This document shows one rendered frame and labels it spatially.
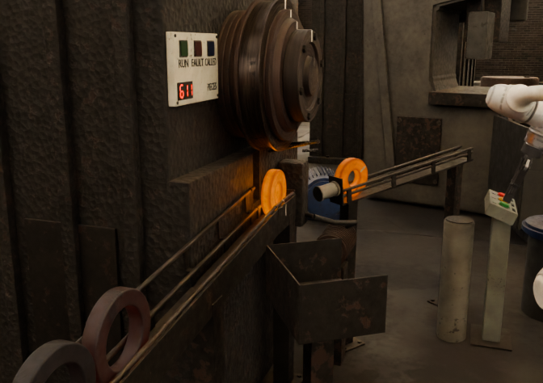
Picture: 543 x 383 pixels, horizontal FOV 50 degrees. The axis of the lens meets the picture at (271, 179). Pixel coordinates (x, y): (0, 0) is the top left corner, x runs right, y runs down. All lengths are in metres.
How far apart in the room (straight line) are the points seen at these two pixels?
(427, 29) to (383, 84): 0.50
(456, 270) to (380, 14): 2.51
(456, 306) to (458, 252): 0.23
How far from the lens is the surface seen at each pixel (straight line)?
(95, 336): 1.09
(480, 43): 4.12
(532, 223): 2.87
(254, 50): 1.65
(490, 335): 2.66
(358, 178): 2.31
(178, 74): 1.48
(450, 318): 2.58
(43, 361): 0.98
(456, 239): 2.45
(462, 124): 4.39
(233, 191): 1.75
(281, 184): 1.93
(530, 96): 2.19
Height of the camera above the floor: 1.21
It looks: 13 degrees down
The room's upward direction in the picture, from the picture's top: straight up
